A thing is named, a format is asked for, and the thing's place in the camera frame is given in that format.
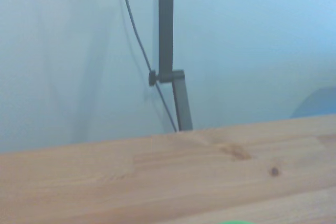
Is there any water bottle with green cap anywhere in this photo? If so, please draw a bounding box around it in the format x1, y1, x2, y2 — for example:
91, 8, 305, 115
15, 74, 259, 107
219, 219, 259, 224

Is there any dark jointed camera stand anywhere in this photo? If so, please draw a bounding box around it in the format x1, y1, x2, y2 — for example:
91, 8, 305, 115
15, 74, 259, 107
148, 0, 194, 132

